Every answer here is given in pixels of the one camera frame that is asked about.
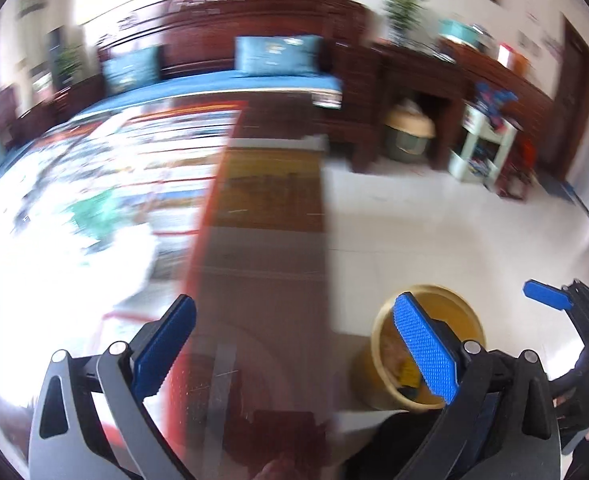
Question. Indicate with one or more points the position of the blue doormat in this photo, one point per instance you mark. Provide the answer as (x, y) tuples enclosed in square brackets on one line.
[(559, 191)]

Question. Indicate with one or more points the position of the yellow trash bin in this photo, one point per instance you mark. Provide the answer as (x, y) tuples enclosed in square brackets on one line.
[(467, 320)]

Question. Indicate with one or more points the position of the beige and green bin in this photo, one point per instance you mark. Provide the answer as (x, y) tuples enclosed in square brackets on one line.
[(409, 132)]

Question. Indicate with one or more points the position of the person's dark trouser leg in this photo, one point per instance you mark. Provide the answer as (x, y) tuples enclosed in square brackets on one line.
[(389, 445)]

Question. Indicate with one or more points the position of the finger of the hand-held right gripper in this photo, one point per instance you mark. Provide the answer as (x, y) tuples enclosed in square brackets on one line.
[(546, 294)]

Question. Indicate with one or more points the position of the teal pot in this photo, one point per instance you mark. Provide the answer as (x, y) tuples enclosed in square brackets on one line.
[(457, 31)]

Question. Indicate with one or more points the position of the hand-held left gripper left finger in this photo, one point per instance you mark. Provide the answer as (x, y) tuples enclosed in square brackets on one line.
[(167, 345)]

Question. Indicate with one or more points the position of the white plastic bag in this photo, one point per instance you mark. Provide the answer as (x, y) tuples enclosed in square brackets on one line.
[(104, 220)]

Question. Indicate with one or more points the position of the blue embroidered pillow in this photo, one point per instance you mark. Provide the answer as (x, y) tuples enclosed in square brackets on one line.
[(277, 55), (129, 67)]

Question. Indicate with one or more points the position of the blue seat cushion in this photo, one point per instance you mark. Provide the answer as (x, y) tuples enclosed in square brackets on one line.
[(224, 82)]

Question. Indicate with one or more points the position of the red lid jar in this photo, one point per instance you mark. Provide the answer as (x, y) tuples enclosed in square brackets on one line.
[(505, 56)]

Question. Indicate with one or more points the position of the dark wooden sofa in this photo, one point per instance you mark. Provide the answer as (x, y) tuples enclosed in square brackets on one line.
[(199, 35)]

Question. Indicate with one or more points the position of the green potted plant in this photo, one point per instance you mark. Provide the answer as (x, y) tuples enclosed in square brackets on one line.
[(68, 62)]

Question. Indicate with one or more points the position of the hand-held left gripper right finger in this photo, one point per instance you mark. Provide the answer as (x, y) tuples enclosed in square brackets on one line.
[(427, 350)]

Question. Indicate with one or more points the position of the black tower fan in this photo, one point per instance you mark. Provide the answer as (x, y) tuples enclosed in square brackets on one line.
[(55, 52)]

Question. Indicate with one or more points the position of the potted bamboo plant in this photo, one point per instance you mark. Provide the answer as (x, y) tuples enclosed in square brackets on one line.
[(402, 10)]

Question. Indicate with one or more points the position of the red printed picture chart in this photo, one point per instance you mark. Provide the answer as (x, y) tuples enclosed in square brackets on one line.
[(174, 125)]

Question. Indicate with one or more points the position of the blue toy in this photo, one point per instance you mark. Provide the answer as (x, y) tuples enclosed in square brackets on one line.
[(494, 100)]

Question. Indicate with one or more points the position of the dark wooden armchair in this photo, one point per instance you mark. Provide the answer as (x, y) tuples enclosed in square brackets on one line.
[(4, 115)]

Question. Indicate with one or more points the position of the brown wooden door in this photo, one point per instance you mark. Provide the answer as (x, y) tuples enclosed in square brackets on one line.
[(581, 80)]

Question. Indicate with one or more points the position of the white storage rack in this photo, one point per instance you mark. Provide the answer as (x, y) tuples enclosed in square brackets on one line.
[(499, 145)]

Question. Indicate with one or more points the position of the orange box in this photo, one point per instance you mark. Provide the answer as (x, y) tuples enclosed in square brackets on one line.
[(522, 63)]

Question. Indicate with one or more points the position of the dark wooden side table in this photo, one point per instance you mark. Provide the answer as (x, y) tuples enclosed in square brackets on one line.
[(77, 95)]

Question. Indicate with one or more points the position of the wooden console cabinet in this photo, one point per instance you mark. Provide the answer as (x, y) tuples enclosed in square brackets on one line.
[(424, 75)]

